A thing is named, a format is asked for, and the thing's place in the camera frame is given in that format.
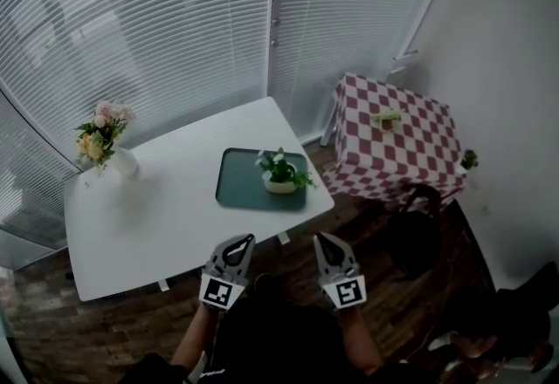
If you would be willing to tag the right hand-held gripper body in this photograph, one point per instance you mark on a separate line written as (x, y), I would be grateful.
(349, 291)

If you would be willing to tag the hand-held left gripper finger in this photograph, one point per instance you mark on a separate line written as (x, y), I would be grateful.
(245, 266)
(217, 255)

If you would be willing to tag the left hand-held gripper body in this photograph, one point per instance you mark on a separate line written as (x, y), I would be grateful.
(218, 291)

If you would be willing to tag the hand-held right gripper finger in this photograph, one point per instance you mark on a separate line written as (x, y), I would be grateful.
(351, 264)
(322, 269)

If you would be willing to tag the dark green tray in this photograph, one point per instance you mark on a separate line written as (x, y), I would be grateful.
(240, 186)

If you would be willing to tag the small potted green plant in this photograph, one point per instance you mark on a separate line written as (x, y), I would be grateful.
(279, 187)

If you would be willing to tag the person's left forearm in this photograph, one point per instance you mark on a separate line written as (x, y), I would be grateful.
(196, 338)

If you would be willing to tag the person's right forearm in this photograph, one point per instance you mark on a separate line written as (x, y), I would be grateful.
(360, 338)

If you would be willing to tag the person's left black shoe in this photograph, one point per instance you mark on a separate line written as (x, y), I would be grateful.
(263, 284)

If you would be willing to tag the black bag on floor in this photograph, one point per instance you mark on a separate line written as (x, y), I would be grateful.
(415, 238)

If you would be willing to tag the white table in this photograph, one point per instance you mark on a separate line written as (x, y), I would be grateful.
(166, 207)

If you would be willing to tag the person's black clothing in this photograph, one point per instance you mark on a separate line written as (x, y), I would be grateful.
(275, 351)

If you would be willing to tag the table with checkered cloth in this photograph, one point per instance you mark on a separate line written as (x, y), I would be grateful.
(393, 155)

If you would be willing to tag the white vase with flower bouquet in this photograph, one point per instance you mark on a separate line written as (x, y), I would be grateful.
(126, 164)

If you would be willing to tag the small pale green plant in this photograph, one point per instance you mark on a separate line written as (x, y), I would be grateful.
(386, 119)

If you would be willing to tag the small dark green plant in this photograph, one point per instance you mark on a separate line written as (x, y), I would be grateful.
(469, 159)

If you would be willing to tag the white window blind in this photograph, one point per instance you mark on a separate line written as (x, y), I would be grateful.
(30, 168)
(358, 2)
(174, 46)

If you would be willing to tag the white metal rack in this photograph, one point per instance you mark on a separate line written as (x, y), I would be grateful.
(404, 61)

